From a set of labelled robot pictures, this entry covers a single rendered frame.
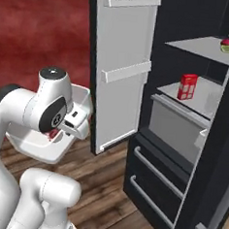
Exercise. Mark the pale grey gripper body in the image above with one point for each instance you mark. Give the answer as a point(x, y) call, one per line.
point(78, 128)

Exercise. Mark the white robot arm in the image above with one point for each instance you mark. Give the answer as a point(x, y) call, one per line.
point(12, 118)

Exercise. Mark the white tupperware container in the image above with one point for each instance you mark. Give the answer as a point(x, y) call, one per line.
point(39, 148)

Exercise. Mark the fridge door with white lining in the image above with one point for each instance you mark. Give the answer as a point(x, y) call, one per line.
point(125, 39)

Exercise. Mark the grey fridge shelf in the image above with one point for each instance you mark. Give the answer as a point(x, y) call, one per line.
point(204, 96)
point(206, 47)

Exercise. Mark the black fridge door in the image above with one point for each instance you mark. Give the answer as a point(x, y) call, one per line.
point(213, 160)

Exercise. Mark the black fridge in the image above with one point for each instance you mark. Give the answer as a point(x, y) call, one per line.
point(179, 17)

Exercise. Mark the red food piece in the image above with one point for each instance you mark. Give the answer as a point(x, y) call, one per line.
point(54, 134)

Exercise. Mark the black freezer drawer front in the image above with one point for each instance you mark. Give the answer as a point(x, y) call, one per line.
point(161, 157)
point(146, 190)

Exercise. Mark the grey crisper drawer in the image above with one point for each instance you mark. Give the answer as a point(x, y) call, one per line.
point(173, 127)

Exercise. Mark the red carton box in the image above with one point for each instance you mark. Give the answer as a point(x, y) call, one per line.
point(187, 87)

